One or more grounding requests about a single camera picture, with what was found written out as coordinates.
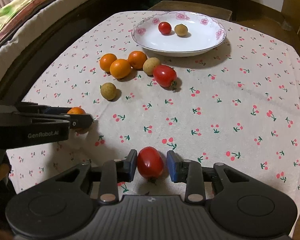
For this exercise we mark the cherry print tablecloth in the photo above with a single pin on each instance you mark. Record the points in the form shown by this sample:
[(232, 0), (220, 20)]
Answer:
[(238, 104)]

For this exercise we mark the orange mandarin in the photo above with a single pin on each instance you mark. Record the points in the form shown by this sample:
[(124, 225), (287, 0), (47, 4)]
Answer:
[(120, 68), (76, 111), (106, 60), (136, 59)]

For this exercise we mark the round red cherry tomato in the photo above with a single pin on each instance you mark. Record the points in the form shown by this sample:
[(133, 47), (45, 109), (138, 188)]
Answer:
[(164, 28)]

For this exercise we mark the tan longan with stem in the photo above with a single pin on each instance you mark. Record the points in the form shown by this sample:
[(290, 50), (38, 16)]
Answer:
[(181, 30)]

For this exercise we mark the tan longan back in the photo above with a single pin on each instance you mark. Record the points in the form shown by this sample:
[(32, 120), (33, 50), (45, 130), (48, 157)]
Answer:
[(150, 64)]

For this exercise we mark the grey bed mattress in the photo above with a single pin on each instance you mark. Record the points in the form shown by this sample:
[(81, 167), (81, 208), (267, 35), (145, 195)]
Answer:
[(35, 26)]

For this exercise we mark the white floral ceramic plate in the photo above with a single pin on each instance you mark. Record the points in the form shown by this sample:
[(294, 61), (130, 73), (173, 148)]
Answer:
[(204, 33)]

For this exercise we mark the orange mandarin back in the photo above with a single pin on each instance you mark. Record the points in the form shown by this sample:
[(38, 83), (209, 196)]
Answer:
[(136, 59)]

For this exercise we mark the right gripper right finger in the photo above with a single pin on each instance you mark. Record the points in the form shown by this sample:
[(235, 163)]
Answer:
[(188, 172)]

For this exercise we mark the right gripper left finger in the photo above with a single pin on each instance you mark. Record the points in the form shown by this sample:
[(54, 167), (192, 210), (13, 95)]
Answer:
[(114, 172)]

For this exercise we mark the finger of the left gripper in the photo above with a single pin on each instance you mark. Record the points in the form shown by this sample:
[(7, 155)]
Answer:
[(30, 107), (47, 121)]

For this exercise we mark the orange mandarin front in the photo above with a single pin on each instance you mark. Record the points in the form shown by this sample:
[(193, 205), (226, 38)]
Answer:
[(76, 111)]

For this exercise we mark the dark wooden stool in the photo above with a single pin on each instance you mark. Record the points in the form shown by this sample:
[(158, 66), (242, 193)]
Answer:
[(205, 9)]

